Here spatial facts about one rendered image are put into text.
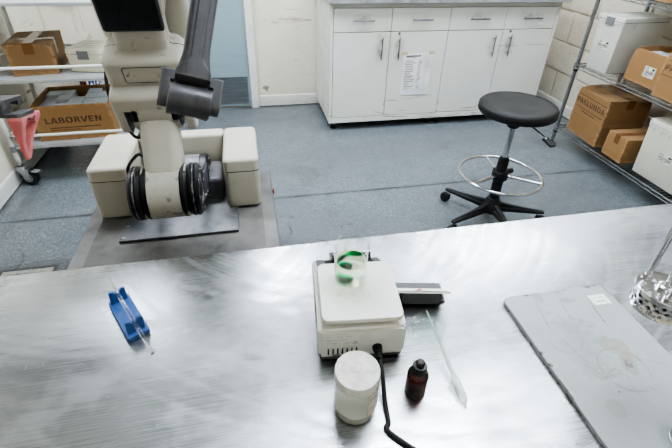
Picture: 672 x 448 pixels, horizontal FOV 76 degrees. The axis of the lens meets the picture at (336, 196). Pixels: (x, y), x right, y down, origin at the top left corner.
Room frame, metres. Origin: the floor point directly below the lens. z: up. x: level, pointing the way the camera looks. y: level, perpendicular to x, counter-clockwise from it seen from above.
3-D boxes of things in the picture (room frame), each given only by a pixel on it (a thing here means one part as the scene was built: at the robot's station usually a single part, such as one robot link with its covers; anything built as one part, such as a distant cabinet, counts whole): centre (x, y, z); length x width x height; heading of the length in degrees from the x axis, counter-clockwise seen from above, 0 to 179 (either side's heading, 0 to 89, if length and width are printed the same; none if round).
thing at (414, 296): (0.54, -0.15, 0.77); 0.09 x 0.06 x 0.04; 91
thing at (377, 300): (0.47, -0.04, 0.83); 0.12 x 0.12 x 0.01; 6
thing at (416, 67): (3.02, -0.54, 0.40); 0.24 x 0.01 x 0.30; 102
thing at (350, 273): (0.49, -0.03, 0.87); 0.06 x 0.05 x 0.08; 125
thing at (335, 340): (0.50, -0.04, 0.79); 0.22 x 0.13 x 0.08; 6
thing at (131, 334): (0.47, 0.33, 0.77); 0.10 x 0.03 x 0.04; 42
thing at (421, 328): (0.46, -0.16, 0.76); 0.06 x 0.06 x 0.02
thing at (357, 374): (0.34, -0.03, 0.79); 0.06 x 0.06 x 0.08
